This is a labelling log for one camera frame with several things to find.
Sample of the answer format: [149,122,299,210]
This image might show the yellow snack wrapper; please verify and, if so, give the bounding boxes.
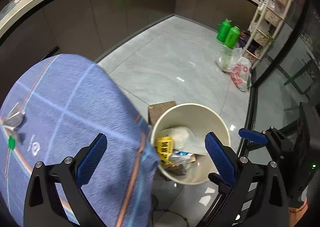
[156,136,173,163]

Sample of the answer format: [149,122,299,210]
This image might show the clear plastic bag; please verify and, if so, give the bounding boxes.
[167,151,196,176]

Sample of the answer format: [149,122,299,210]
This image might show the cream round trash bin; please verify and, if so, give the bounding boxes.
[150,103,231,185]

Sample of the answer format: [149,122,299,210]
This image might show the dark kitchen counter cabinets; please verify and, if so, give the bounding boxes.
[1,0,259,96]

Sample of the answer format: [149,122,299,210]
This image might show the person's right hand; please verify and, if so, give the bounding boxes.
[289,198,308,227]

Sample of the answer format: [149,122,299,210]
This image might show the red white plastic bag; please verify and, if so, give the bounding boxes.
[229,48,251,92]

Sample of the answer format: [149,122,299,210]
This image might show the light blue snack wrapper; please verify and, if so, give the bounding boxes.
[171,150,193,162]

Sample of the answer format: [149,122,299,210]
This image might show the green bottle cap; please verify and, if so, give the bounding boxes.
[8,135,16,150]

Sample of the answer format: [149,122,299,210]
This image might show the clear glass jar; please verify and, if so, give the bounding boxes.
[215,45,235,74]

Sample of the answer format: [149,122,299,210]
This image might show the folded printed paper leaflet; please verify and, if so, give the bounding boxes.
[2,102,25,131]

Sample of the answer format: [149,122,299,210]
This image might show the brown cardboard piece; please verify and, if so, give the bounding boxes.
[148,101,177,126]

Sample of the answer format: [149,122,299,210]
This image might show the green thermos flask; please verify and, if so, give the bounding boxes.
[224,26,240,49]
[217,19,232,43]

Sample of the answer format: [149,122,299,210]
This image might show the blue plaid tablecloth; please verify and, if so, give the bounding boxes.
[1,54,159,226]

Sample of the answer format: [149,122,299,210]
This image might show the cream plastic storage rack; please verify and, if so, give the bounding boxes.
[242,0,293,69]

